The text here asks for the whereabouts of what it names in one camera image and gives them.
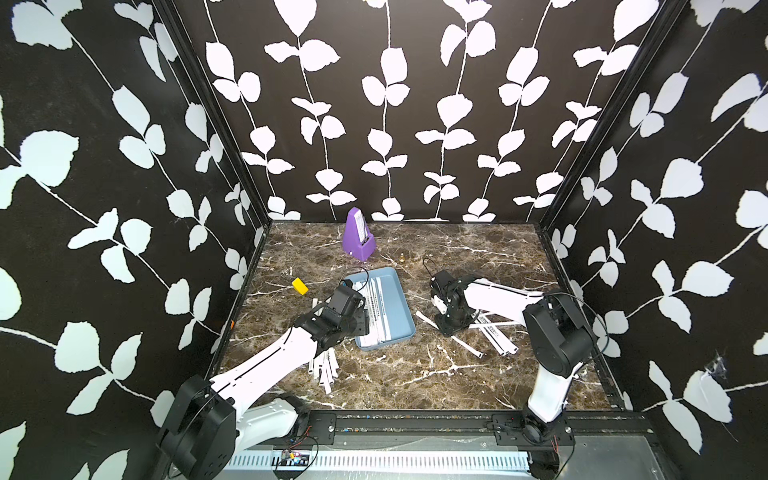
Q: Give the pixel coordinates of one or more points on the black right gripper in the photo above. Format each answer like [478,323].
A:
[445,330]

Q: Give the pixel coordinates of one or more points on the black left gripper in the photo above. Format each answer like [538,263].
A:
[361,322]

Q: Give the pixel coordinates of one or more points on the blue plastic storage box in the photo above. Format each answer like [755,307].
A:
[400,319]

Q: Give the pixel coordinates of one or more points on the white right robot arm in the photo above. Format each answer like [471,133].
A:
[559,332]

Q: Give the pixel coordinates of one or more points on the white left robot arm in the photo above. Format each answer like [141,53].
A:
[210,420]

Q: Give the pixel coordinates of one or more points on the yellow block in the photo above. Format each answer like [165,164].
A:
[300,286]

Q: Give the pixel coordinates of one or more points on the purple metronome-like object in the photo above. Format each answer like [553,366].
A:
[358,241]

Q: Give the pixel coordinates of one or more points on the small green circuit board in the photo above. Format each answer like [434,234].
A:
[293,459]

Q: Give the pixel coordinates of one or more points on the white slotted cable duct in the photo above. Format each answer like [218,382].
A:
[437,462]

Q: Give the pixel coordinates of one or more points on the black left corner post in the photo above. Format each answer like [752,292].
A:
[204,90]

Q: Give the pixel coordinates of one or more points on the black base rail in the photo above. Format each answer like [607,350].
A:
[506,427]

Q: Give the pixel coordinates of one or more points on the black corner frame post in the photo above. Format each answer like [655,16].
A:
[661,25]

